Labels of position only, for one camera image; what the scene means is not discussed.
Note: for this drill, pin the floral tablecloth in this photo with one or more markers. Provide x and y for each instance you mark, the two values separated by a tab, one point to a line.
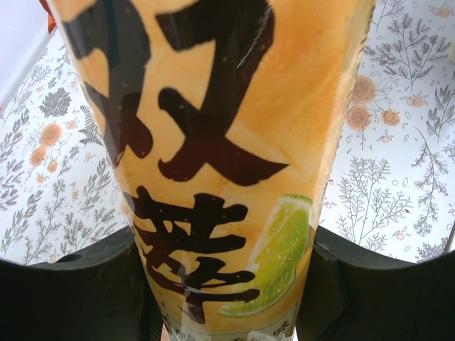
391	142

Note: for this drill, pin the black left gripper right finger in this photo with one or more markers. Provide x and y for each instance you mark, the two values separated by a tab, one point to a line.
384	302

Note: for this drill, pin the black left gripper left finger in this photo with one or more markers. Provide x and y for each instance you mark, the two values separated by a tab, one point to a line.
71	302

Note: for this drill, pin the orange labelled drink bottle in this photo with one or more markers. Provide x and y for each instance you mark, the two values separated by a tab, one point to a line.
213	106

